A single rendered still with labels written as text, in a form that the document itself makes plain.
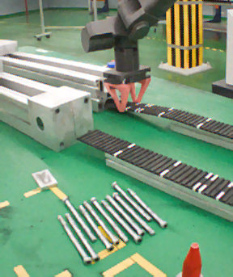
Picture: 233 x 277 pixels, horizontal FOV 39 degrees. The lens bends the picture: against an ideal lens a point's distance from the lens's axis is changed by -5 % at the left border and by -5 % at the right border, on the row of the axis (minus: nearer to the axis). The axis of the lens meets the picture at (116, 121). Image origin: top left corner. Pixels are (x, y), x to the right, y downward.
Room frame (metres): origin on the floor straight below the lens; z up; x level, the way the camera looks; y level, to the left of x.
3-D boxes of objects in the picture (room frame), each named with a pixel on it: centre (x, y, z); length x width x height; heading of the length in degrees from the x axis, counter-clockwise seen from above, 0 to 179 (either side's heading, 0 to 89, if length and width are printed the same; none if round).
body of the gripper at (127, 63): (0.77, -0.03, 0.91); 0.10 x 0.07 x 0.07; 134
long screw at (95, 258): (0.34, 0.06, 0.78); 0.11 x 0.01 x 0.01; 26
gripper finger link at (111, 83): (0.76, -0.02, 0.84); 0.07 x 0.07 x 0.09; 44
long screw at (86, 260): (0.33, 0.07, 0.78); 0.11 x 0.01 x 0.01; 26
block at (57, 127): (0.66, 0.11, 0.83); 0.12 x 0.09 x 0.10; 134
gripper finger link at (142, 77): (0.78, -0.04, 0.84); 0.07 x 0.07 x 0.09; 44
